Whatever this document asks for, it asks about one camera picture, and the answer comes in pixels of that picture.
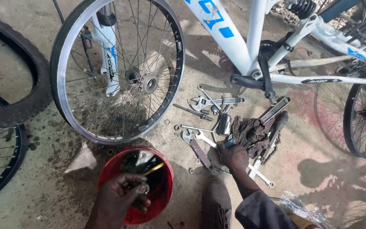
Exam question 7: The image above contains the small black metal case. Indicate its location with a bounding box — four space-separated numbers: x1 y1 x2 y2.
218 113 232 137

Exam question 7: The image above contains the thin silver spanner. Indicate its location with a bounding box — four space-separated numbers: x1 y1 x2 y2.
197 84 223 112

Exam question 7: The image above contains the dirty brown rag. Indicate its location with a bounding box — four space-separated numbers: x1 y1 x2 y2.
231 115 270 159

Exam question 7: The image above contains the black rimmed spoked wheel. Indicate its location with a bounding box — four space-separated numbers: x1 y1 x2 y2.
0 85 28 209

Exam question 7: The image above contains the yellow handled brush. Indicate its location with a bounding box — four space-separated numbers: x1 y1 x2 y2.
142 162 165 176

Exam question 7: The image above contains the dark blue bicycle tube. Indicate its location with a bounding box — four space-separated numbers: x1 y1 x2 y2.
317 0 363 23

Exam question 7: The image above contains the black handled tool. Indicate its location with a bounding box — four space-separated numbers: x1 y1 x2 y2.
261 111 289 159

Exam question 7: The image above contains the white blue bicycle frame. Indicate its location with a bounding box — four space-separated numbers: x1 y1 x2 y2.
183 0 366 86

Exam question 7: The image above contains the silver combination wrench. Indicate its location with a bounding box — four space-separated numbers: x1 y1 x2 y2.
195 130 218 148

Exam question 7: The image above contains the silver three-way socket wrench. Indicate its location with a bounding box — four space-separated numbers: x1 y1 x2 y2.
180 114 226 144

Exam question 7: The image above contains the white bicycle front fork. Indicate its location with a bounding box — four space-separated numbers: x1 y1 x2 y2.
89 3 121 97

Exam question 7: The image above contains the black rear bicycle wheel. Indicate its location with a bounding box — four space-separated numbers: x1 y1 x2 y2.
313 68 366 159

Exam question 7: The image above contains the black axle rod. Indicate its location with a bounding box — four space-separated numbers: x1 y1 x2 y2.
173 103 214 122

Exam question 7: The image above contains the loose black knobbly tyre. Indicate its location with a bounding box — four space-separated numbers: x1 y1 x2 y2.
0 8 54 134

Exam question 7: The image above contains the red handled wrench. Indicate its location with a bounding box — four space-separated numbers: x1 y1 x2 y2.
181 130 217 175

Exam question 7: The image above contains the silver double ring spanner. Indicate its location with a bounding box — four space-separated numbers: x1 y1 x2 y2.
248 159 275 188

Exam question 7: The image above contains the clear plastic bag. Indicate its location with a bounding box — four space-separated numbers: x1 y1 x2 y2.
270 191 333 229

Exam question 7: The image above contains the long silver metal bar tool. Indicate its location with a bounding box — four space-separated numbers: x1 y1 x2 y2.
259 96 291 124

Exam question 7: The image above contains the silver spoked bicycle wheel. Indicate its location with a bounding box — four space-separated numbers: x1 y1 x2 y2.
50 0 186 145

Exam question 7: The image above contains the black suspension coil spring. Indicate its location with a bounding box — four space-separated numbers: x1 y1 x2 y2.
285 0 317 20

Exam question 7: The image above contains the person's right hand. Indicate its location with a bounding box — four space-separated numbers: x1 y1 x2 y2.
216 140 250 175

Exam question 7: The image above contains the red plastic bucket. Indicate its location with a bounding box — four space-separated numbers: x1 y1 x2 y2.
97 145 175 226

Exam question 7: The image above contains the black cable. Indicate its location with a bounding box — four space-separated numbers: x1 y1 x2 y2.
52 0 66 24

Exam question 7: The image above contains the greasy bicycle chain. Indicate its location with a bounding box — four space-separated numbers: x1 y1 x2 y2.
259 134 282 165

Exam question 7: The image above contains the silver adjustable wrench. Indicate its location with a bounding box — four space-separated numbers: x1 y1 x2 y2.
190 95 245 112

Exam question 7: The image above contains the person's left hand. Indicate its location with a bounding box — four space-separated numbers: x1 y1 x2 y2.
91 173 152 224

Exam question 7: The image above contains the person's brown shoe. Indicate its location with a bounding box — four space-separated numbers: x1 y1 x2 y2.
201 176 233 229

